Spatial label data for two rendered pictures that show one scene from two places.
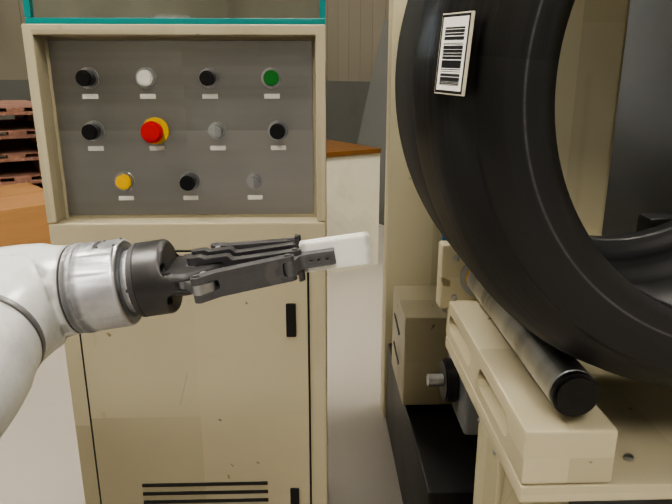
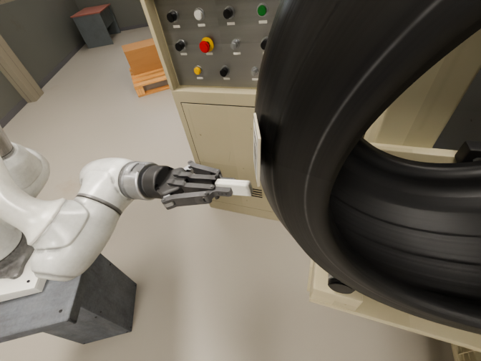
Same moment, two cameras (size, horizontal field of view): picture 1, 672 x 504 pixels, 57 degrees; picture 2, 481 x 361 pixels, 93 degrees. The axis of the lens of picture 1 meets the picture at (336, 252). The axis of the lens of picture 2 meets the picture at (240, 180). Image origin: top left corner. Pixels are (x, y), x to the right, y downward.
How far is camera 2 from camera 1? 0.39 m
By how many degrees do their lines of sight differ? 37
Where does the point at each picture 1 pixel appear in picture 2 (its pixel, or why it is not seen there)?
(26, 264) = (106, 177)
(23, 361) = (103, 226)
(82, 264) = (126, 180)
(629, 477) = (367, 309)
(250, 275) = (187, 200)
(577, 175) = (427, 111)
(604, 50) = not seen: outside the picture
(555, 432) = (328, 292)
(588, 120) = (451, 74)
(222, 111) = (237, 32)
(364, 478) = not seen: hidden behind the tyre
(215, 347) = (240, 144)
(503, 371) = not seen: hidden behind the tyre
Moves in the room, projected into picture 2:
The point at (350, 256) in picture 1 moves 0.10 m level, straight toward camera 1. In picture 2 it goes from (240, 192) to (217, 236)
